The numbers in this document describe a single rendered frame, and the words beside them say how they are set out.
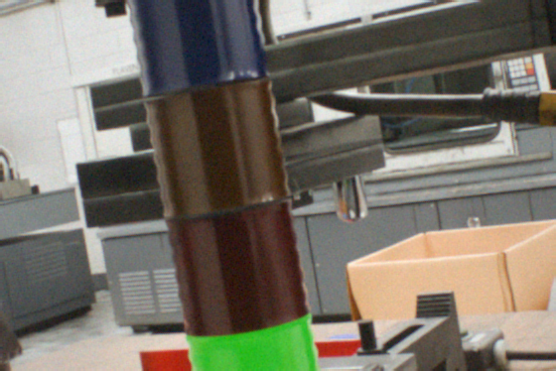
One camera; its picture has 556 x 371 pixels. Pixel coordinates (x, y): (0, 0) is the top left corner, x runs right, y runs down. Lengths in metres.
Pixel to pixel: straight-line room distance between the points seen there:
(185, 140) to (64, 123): 9.24
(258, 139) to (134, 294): 6.34
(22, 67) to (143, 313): 3.81
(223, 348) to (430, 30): 0.25
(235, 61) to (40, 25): 9.37
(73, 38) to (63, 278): 2.41
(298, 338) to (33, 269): 7.43
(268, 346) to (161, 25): 0.09
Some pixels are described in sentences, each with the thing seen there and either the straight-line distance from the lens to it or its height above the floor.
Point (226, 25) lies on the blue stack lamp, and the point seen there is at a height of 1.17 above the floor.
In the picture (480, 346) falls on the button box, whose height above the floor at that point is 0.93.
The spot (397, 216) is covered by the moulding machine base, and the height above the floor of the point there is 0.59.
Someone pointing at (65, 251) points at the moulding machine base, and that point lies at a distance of 7.96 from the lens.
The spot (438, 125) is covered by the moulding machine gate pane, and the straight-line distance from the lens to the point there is 5.38.
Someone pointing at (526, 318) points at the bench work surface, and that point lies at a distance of 1.15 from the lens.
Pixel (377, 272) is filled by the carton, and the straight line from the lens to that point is 3.00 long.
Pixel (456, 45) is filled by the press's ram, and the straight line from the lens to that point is 0.50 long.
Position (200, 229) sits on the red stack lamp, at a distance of 0.30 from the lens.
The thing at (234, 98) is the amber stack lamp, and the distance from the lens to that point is 0.29.
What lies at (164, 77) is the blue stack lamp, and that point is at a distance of 0.30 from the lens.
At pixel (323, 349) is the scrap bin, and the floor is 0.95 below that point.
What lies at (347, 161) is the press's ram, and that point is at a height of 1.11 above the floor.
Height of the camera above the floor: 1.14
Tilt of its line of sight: 3 degrees down
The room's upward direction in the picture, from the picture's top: 10 degrees counter-clockwise
